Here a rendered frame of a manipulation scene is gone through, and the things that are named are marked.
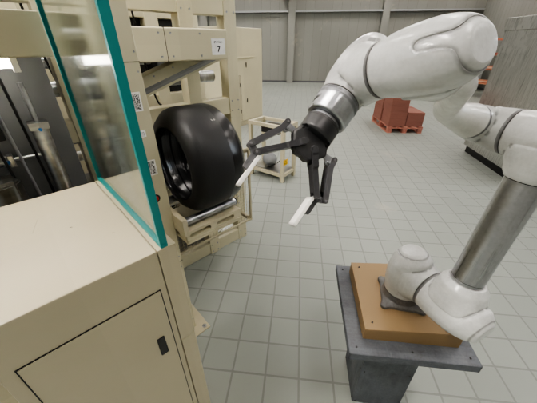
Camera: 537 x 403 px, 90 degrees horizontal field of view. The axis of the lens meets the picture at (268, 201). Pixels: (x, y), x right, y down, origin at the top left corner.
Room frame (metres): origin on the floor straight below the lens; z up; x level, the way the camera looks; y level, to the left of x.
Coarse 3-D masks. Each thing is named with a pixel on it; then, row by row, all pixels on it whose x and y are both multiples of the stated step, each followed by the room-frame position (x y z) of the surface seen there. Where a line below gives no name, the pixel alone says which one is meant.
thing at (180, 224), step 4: (172, 208) 1.24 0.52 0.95; (172, 212) 1.20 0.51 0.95; (176, 212) 1.20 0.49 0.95; (172, 216) 1.19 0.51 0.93; (176, 216) 1.16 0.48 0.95; (180, 216) 1.16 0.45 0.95; (176, 220) 1.16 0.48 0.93; (180, 220) 1.12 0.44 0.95; (184, 220) 1.12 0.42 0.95; (176, 224) 1.16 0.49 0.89; (180, 224) 1.13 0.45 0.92; (184, 224) 1.11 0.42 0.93; (176, 228) 1.17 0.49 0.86; (180, 228) 1.13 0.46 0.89; (184, 228) 1.11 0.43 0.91; (188, 228) 1.12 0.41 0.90; (180, 232) 1.14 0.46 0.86; (184, 232) 1.11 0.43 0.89; (188, 232) 1.12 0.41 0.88; (184, 236) 1.11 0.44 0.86
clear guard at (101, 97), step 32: (64, 0) 0.70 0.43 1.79; (96, 0) 0.53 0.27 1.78; (64, 32) 0.78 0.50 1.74; (96, 32) 0.58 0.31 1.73; (64, 64) 0.88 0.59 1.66; (96, 64) 0.63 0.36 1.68; (96, 96) 0.69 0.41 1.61; (128, 96) 0.53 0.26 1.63; (96, 128) 0.77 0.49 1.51; (128, 128) 0.53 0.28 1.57; (96, 160) 0.89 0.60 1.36; (128, 160) 0.60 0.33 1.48; (128, 192) 0.66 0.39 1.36; (160, 224) 0.53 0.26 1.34
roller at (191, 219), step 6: (234, 198) 1.39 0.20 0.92; (222, 204) 1.33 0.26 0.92; (228, 204) 1.34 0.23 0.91; (234, 204) 1.37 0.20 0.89; (204, 210) 1.25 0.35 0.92; (210, 210) 1.27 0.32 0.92; (216, 210) 1.28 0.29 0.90; (192, 216) 1.20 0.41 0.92; (198, 216) 1.21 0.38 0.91; (204, 216) 1.23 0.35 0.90; (192, 222) 1.18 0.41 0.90
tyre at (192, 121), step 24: (168, 120) 1.29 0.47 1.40; (192, 120) 1.26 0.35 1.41; (168, 144) 1.57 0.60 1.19; (192, 144) 1.18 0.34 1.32; (216, 144) 1.22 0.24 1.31; (240, 144) 1.33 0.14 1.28; (168, 168) 1.53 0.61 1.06; (192, 168) 1.16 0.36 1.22; (216, 168) 1.17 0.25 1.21; (240, 168) 1.26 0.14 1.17; (192, 192) 1.18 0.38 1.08; (216, 192) 1.17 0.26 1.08
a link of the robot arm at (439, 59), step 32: (416, 32) 0.47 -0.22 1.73; (448, 32) 0.43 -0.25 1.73; (480, 32) 0.43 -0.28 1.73; (384, 64) 0.50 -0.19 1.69; (416, 64) 0.45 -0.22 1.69; (448, 64) 0.42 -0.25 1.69; (480, 64) 0.42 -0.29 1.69; (384, 96) 0.53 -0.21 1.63; (416, 96) 0.49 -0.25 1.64; (448, 96) 0.49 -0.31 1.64; (448, 128) 0.78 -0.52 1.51; (480, 128) 0.76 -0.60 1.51
